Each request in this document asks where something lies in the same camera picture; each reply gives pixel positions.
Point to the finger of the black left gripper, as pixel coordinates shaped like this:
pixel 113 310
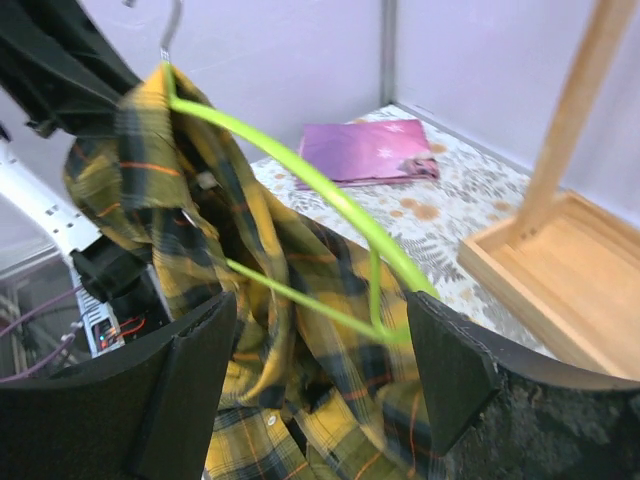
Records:
pixel 61 71

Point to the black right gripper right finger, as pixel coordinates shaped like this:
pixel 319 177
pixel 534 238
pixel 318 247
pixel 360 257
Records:
pixel 498 410

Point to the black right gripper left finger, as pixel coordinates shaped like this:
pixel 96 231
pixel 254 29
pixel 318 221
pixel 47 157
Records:
pixel 143 411

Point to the yellow plaid shirt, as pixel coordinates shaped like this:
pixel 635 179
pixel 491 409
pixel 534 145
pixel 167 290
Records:
pixel 303 397

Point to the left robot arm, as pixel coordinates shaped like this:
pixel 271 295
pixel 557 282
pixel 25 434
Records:
pixel 106 271

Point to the wooden clothes rack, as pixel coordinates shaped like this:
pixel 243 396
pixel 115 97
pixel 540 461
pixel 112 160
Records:
pixel 567 269

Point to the purple folded cloth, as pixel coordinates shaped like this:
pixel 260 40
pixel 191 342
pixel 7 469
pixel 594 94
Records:
pixel 377 152

